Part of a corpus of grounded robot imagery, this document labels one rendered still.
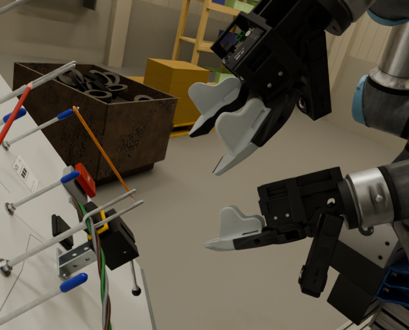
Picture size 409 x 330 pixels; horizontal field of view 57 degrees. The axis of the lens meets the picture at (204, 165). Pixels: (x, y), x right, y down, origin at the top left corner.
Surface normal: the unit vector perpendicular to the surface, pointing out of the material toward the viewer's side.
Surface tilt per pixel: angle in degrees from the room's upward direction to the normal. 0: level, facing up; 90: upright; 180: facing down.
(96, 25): 90
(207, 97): 110
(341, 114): 90
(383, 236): 90
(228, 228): 73
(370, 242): 90
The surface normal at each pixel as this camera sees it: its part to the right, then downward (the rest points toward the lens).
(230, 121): 0.51, 0.32
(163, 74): -0.61, 0.16
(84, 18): 0.63, 0.43
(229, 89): 0.09, 0.69
